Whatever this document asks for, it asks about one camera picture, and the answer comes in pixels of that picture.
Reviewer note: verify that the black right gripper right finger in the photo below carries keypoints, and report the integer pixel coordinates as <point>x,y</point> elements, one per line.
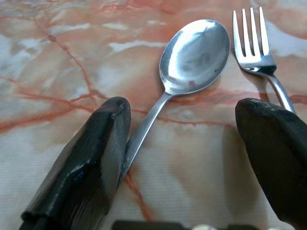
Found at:
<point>278,153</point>

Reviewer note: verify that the silver metal fork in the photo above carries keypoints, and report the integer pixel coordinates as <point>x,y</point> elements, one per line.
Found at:
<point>260,62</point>

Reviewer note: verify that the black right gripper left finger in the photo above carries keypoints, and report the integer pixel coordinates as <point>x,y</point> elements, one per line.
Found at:
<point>91,163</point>

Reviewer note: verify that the silver metal spoon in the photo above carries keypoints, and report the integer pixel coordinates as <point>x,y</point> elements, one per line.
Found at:
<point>194,57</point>

